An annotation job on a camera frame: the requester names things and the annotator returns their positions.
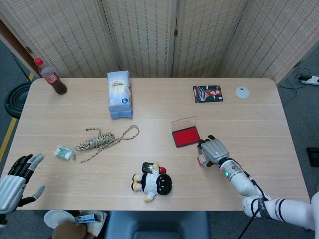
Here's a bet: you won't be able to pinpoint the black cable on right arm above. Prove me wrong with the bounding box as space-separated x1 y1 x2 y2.
236 171 272 239

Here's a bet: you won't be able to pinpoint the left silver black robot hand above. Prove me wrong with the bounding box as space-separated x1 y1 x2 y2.
0 153 46 215

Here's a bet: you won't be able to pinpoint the red ink pad clear lid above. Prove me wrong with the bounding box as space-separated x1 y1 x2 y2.
170 116 202 148

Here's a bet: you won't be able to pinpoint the small green white packet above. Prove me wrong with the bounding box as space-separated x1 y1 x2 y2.
54 145 76 161

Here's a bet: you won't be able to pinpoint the white blue paper bag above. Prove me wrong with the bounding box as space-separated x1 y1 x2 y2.
107 70 133 120

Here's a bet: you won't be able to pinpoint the black power cable with plug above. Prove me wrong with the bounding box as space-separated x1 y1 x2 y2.
278 67 314 94

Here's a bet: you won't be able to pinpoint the white plate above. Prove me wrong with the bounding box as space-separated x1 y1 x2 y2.
43 210 77 229

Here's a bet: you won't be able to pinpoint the black round stool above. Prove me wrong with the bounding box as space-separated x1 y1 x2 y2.
4 81 32 120

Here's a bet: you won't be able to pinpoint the brown wooden door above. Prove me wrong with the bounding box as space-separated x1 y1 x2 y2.
0 19 34 75

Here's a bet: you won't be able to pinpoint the small black device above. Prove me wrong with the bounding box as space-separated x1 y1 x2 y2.
141 162 157 174

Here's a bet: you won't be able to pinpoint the black floor box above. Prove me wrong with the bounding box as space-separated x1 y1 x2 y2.
306 147 319 168

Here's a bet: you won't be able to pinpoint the blue white small carton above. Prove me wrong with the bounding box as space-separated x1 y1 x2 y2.
74 214 96 224

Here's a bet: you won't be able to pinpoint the brown round wooden board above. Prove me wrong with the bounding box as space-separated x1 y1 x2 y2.
52 222 87 239

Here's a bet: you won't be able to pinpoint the dark red printed box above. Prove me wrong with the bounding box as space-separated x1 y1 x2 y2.
192 85 224 104

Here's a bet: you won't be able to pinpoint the beige speckled rope bundle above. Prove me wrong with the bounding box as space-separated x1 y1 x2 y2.
74 124 140 164

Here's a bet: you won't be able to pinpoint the black white plush doll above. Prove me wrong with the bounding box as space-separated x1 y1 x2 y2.
130 161 174 204

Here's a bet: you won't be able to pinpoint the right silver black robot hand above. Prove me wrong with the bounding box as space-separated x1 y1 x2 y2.
196 134 230 168

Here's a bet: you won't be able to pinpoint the woven folding screen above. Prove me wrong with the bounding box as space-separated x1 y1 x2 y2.
0 0 319 84

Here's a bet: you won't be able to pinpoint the white power strip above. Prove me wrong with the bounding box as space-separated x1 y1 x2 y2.
300 76 319 87

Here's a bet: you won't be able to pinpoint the open cardboard box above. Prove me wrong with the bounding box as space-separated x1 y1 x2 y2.
86 211 108 237

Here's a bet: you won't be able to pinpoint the white round disc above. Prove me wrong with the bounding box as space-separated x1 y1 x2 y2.
235 86 251 99

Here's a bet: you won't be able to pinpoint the cola bottle red cap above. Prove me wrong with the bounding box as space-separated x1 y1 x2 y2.
34 57 68 96

